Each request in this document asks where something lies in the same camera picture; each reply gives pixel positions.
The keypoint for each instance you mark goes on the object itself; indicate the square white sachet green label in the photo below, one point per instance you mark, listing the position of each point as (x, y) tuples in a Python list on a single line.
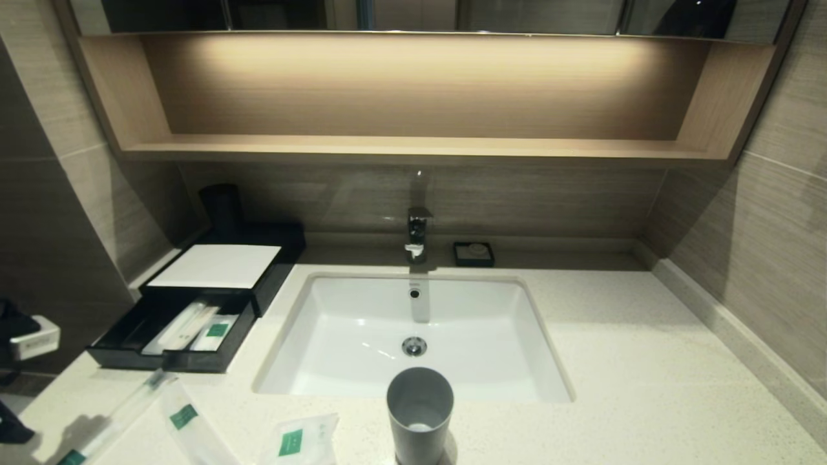
[(291, 442)]

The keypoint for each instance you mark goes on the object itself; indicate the black tray box white lid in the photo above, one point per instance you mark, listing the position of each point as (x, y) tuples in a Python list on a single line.
[(226, 265)]

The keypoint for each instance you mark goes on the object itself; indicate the black soap dish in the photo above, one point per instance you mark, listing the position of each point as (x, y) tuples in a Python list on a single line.
[(460, 258)]

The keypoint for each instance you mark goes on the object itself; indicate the white ceramic sink basin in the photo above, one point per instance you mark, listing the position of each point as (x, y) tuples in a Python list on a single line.
[(349, 349)]

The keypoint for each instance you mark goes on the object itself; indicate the white toothbrush packet green label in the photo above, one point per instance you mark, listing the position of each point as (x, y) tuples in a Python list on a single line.
[(123, 410), (184, 416)]

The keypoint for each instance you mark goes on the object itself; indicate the grey tumbler cup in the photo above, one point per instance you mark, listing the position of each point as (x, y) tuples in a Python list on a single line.
[(420, 400)]

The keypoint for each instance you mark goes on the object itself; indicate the beige soap bar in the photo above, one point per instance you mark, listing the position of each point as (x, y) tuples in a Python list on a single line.
[(478, 248)]

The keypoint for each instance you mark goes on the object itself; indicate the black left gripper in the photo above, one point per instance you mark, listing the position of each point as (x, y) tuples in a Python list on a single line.
[(13, 316)]

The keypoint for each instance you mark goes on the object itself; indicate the white paper sachet packet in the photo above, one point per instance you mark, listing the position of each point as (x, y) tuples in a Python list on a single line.
[(201, 320), (169, 334)]

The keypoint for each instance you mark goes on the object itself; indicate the black cylindrical cup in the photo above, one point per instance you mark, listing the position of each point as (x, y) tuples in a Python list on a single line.
[(221, 206)]

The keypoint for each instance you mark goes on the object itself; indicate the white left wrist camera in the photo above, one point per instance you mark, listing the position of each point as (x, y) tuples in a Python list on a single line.
[(35, 339)]

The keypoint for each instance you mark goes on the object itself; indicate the black box drawer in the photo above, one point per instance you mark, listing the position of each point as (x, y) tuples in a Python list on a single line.
[(194, 363)]

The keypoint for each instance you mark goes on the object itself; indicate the chrome sink faucet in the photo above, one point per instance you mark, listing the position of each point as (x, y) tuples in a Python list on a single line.
[(418, 232)]

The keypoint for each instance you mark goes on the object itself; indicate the mirror cabinet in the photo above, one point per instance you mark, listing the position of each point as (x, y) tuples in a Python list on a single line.
[(517, 16)]

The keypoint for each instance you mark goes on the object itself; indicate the small white packet green label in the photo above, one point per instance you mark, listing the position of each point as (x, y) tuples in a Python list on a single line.
[(216, 332)]

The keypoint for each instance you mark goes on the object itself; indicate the chrome sink drain stopper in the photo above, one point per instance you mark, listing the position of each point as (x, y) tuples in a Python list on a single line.
[(414, 346)]

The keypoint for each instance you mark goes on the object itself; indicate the wooden wall shelf niche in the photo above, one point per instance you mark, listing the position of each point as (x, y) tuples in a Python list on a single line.
[(413, 148)]

